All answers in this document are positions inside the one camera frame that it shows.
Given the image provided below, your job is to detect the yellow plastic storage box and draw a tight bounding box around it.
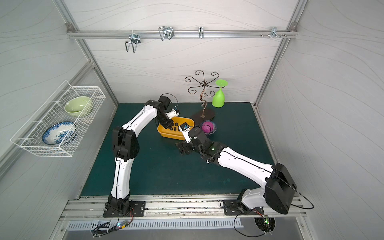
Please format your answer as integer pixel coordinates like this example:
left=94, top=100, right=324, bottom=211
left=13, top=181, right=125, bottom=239
left=157, top=117, right=195, bottom=141

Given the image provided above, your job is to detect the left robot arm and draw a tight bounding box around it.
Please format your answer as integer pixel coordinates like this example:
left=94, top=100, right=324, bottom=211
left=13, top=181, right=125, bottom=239
left=106, top=94, right=179, bottom=215

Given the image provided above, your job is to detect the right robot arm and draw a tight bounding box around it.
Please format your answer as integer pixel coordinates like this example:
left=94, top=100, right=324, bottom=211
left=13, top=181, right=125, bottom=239
left=177, top=125, right=297, bottom=215

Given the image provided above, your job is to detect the brown metal cup stand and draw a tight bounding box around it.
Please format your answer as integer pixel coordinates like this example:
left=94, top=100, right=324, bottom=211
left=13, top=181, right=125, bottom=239
left=184, top=70, right=220, bottom=125

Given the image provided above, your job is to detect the small blue patterned bowl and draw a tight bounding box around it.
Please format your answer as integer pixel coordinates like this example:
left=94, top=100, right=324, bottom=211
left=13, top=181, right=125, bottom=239
left=200, top=119, right=218, bottom=136

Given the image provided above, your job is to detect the green plastic goblet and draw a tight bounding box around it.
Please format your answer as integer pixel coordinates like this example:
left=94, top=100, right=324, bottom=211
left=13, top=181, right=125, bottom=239
left=212, top=80, right=228, bottom=108

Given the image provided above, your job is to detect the metal double hook left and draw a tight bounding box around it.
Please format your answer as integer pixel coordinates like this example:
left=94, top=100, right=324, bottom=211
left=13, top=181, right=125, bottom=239
left=125, top=31, right=141, bottom=53

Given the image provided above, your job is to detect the metal double hook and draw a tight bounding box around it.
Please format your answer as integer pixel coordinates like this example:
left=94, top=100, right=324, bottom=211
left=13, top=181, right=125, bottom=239
left=158, top=26, right=175, bottom=42
left=125, top=31, right=141, bottom=53

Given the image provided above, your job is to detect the green ceramic bowl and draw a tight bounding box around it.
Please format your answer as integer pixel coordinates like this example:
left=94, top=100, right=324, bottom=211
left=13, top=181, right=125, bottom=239
left=65, top=96, right=93, bottom=118

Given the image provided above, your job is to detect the metal double hook middle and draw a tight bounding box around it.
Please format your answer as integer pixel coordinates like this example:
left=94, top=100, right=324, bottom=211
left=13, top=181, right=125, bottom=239
left=158, top=26, right=175, bottom=42

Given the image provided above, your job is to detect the small metal hook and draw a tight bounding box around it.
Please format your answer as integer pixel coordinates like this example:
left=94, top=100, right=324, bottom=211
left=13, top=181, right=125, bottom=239
left=198, top=27, right=204, bottom=39

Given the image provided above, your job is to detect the blue white patterned plate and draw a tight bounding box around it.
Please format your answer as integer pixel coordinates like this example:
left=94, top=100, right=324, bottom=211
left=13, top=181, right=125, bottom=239
left=42, top=121, right=77, bottom=146

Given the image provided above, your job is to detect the white vent grille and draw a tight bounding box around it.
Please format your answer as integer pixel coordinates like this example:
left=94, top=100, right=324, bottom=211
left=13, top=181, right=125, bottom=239
left=67, top=218, right=244, bottom=231

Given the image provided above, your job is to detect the metal hook right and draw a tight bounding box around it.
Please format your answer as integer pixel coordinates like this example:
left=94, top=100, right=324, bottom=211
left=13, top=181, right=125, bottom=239
left=260, top=27, right=287, bottom=39

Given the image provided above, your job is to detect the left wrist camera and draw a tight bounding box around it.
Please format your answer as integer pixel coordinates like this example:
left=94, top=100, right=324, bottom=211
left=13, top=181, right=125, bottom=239
left=166, top=109, right=180, bottom=120

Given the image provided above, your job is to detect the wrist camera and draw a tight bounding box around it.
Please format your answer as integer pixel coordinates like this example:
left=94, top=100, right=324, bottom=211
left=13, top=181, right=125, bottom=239
left=179, top=123, right=191, bottom=144
left=166, top=109, right=180, bottom=120

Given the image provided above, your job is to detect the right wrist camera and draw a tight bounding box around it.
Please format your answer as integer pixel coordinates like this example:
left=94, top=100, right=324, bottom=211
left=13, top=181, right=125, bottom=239
left=179, top=123, right=191, bottom=144

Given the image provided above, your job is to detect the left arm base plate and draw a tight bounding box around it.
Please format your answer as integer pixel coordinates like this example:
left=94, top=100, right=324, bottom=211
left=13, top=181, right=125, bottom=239
left=103, top=201, right=146, bottom=218

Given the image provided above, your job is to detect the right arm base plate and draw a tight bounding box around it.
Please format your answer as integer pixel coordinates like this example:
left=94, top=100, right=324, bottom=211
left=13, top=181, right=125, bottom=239
left=220, top=200, right=265, bottom=216

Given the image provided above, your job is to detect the right base cable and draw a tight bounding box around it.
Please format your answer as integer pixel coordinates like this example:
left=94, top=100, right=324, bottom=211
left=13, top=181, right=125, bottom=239
left=218, top=194, right=275, bottom=238

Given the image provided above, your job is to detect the base cable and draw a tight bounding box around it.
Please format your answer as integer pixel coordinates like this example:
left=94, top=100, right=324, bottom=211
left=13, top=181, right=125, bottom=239
left=90, top=206, right=136, bottom=238
left=218, top=194, right=275, bottom=238

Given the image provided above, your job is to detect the white wire basket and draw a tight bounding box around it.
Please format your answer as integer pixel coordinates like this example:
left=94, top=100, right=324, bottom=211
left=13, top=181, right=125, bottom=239
left=10, top=81, right=106, bottom=157

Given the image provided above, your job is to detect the left base cable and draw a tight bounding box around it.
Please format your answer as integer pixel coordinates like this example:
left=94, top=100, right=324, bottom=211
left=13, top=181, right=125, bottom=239
left=90, top=206, right=136, bottom=238

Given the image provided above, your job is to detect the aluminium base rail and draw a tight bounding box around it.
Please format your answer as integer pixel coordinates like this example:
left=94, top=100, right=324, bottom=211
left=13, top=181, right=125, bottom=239
left=59, top=194, right=307, bottom=222

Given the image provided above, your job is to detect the aluminium top rail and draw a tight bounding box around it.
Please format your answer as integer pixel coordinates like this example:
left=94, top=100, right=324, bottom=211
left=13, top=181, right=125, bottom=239
left=67, top=29, right=299, bottom=40

